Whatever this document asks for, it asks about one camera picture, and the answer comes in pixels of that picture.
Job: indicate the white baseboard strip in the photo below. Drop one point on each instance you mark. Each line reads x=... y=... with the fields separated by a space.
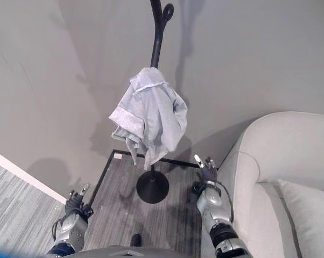
x=24 y=176

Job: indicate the light grey garment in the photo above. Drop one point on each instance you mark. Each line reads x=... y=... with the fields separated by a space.
x=151 y=113

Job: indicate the black clothes rack stand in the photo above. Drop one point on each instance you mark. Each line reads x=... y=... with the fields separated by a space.
x=153 y=185

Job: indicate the robot grey torso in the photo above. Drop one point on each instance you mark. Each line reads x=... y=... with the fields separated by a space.
x=119 y=248

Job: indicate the robot dark foot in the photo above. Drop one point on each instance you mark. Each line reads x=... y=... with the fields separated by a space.
x=136 y=240

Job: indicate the robot right silver arm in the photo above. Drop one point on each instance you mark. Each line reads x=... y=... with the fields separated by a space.
x=221 y=220

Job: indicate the robot left silver arm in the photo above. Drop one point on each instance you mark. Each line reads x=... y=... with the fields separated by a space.
x=67 y=231

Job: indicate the light grey cushion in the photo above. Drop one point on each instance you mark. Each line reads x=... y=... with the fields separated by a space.
x=310 y=212

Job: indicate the light grey sofa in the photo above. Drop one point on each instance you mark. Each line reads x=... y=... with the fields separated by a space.
x=269 y=166

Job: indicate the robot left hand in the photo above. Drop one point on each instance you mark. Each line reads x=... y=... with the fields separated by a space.
x=73 y=202

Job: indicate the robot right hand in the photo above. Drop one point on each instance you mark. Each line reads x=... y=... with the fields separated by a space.
x=208 y=173

